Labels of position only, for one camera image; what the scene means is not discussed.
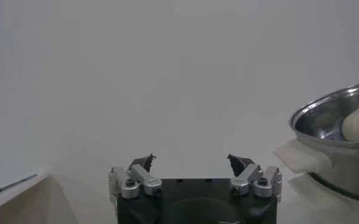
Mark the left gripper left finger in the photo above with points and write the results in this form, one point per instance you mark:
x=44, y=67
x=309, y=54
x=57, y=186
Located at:
x=142, y=179

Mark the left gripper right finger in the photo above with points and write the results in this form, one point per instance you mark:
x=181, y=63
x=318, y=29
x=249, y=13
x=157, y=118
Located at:
x=246, y=178

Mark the perforated stainless steamer basket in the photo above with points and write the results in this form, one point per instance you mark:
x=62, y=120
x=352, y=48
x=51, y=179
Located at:
x=319, y=118

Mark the white side table with tool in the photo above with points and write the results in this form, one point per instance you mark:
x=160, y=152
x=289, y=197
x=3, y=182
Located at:
x=30, y=207

